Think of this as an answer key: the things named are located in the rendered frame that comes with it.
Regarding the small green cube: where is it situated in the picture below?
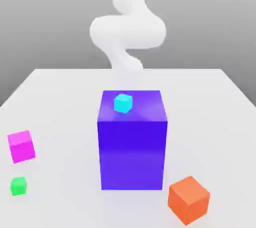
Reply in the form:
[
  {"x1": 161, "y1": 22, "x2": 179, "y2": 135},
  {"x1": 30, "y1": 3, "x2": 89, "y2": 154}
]
[{"x1": 10, "y1": 176, "x2": 28, "y2": 196}]

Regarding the large purple box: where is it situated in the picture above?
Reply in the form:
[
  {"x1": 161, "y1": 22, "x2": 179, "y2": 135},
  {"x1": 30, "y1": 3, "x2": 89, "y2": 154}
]
[{"x1": 96, "y1": 90, "x2": 168, "y2": 191}]

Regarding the magenta cube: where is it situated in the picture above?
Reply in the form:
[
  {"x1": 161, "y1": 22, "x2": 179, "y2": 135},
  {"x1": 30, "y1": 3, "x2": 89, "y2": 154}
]
[{"x1": 7, "y1": 129, "x2": 37, "y2": 164}]

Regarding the small cyan cube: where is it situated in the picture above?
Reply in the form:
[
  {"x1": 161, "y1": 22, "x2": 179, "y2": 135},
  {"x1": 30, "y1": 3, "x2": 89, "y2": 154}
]
[{"x1": 113, "y1": 93, "x2": 133, "y2": 114}]

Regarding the orange cube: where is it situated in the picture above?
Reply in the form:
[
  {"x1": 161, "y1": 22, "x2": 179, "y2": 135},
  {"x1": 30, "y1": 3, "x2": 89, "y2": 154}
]
[{"x1": 167, "y1": 175, "x2": 211, "y2": 226}]

